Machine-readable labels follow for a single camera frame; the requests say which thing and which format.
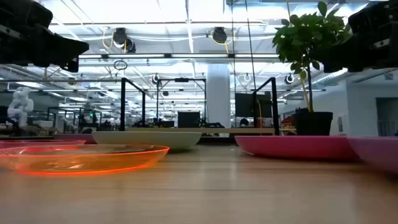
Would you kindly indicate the magenta plate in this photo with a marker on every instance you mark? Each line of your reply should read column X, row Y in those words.
column 295, row 147

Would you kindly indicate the black background station frame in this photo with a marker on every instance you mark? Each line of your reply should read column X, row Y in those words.
column 182, row 80

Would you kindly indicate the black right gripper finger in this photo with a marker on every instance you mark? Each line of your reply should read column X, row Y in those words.
column 325, row 54

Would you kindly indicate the black metal table frame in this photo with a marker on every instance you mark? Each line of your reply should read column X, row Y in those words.
column 217, row 140

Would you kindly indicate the white column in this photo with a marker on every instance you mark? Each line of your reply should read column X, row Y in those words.
column 218, row 93

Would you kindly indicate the white humanoid robot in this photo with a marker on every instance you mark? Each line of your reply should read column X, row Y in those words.
column 20, row 105

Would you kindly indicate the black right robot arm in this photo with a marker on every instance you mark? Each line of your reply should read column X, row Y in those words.
column 376, row 15

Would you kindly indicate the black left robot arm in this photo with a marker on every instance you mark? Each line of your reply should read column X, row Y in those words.
column 21, row 12

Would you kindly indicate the pink transparent plate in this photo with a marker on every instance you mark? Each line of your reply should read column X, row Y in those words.
column 37, row 143

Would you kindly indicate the black-framed wooden shelf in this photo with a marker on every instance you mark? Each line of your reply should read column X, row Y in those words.
column 122, row 102

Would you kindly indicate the pale teal plate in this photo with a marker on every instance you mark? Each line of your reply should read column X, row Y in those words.
column 146, row 140

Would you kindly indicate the black monitor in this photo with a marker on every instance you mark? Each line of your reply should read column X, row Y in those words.
column 245, row 104

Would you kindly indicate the green plant in black pot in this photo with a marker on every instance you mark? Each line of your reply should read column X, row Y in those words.
column 306, row 34

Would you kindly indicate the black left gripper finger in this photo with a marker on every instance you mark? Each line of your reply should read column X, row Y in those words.
column 79, row 49

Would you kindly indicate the orange transparent plate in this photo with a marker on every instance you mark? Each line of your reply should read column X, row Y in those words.
column 93, row 161

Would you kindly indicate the black background box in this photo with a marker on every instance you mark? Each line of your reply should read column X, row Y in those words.
column 189, row 119

